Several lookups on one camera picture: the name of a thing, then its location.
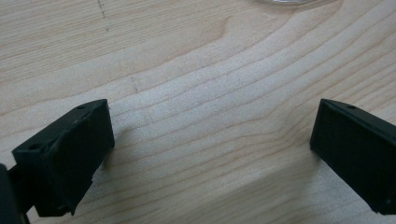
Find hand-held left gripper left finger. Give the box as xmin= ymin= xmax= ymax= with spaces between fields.
xmin=11 ymin=98 xmax=116 ymax=217

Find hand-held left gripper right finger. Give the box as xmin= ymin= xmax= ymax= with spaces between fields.
xmin=309 ymin=98 xmax=396 ymax=216

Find clear glass container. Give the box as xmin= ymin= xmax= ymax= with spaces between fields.
xmin=255 ymin=0 xmax=332 ymax=7

